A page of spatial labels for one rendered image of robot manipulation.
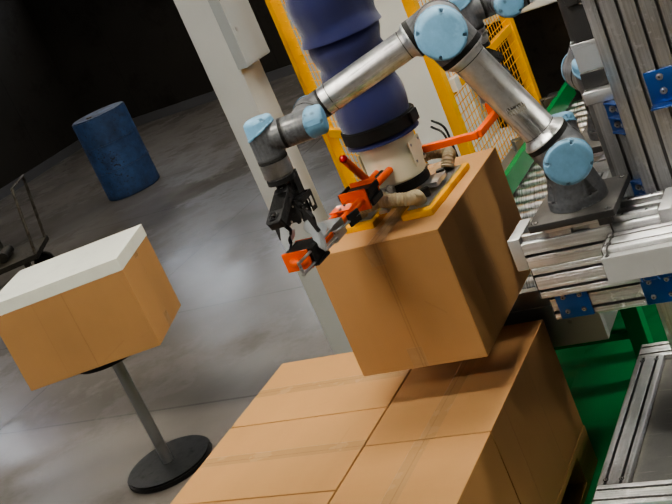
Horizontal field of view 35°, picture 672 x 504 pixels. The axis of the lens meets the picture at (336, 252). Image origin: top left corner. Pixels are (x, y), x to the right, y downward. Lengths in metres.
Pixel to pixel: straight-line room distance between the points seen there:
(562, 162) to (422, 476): 0.90
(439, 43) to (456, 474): 1.09
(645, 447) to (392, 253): 0.94
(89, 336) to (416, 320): 1.80
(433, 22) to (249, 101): 1.99
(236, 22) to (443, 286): 1.75
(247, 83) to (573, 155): 2.05
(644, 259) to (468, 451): 0.69
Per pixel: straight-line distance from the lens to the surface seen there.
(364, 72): 2.65
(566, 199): 2.73
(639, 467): 3.22
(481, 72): 2.51
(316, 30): 2.99
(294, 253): 2.63
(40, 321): 4.49
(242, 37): 4.31
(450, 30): 2.47
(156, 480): 4.78
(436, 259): 2.91
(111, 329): 4.42
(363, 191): 2.89
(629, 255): 2.64
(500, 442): 2.99
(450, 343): 3.03
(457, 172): 3.21
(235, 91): 4.38
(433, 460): 2.92
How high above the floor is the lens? 1.99
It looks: 18 degrees down
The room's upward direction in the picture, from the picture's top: 24 degrees counter-clockwise
